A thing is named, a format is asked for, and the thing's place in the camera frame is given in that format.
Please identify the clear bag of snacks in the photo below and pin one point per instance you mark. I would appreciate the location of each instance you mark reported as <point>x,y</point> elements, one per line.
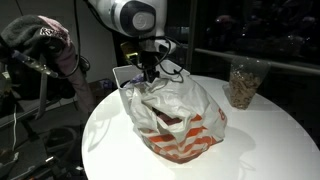
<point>245,77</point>

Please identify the dark and pink clothes pile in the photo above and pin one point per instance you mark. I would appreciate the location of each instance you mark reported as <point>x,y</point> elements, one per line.
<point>29,38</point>

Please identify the window railing bar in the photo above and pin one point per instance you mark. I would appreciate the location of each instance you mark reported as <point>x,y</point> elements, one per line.
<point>293,67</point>

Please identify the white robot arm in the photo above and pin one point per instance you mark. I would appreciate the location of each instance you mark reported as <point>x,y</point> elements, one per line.
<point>141,19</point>

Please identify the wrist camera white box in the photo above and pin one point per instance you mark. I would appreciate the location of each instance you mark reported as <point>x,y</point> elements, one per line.
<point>165,46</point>

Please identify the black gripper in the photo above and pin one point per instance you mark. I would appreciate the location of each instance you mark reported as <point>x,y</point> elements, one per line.
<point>148,58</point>

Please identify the white round table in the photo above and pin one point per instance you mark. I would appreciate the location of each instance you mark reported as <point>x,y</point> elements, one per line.
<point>262,143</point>

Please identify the purple checkered cloth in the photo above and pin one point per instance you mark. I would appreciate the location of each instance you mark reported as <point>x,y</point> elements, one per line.
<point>137,79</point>

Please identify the white orange plastic shopping bag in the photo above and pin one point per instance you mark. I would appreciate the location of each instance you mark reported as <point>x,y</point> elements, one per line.
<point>175,118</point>

